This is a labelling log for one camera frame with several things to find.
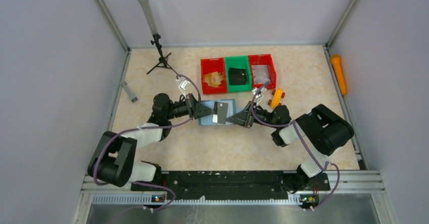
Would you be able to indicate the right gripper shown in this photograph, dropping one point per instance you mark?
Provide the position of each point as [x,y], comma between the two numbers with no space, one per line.
[249,114]

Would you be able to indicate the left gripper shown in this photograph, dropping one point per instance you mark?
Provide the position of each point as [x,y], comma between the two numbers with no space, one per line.
[194,105]

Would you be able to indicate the blue card holder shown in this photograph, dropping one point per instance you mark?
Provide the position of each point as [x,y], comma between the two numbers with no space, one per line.
[208,120]

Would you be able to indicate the black card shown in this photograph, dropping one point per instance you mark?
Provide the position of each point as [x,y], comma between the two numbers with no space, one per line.
[220,112]

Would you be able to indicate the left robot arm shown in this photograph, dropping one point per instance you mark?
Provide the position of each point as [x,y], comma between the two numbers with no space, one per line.
[113,161]

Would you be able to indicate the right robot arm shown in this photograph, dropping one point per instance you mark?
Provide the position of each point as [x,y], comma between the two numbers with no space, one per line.
[321,131]

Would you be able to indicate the black cards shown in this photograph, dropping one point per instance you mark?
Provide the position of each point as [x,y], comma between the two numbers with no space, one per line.
[237,76]

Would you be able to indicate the silver cards in bin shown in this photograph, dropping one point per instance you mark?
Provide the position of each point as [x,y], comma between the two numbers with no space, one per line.
[260,74]

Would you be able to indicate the yellow toy block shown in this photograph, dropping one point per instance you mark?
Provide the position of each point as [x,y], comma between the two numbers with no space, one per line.
[277,95]

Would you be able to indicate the left red bin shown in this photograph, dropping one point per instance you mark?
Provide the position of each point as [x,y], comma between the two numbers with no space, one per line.
[212,65]

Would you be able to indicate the red bin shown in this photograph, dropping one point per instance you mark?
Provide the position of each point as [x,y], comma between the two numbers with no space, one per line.
[263,59]
[212,65]

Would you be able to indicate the green bin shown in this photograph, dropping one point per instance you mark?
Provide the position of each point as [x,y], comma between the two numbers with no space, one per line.
[238,62]

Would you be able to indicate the right red bin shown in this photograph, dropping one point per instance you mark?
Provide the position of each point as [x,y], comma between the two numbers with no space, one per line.
[263,59]

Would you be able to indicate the grey small tool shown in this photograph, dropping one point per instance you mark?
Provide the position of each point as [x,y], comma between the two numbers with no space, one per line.
[131,95]

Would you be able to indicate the orange flashlight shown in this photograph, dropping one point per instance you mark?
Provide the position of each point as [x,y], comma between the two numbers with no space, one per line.
[337,68]

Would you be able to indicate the black tripod with grey tube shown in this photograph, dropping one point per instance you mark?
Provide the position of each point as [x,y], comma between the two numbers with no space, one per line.
[163,59]

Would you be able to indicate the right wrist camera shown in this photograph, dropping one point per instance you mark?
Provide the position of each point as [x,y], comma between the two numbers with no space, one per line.
[258,94]

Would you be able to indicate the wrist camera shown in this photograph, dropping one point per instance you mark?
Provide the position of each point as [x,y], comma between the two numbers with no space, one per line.
[258,94]
[182,85]

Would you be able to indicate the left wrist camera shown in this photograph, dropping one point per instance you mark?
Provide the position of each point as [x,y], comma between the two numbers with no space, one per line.
[182,85]

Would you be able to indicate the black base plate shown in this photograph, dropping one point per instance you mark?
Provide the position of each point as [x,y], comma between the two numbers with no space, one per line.
[236,185]

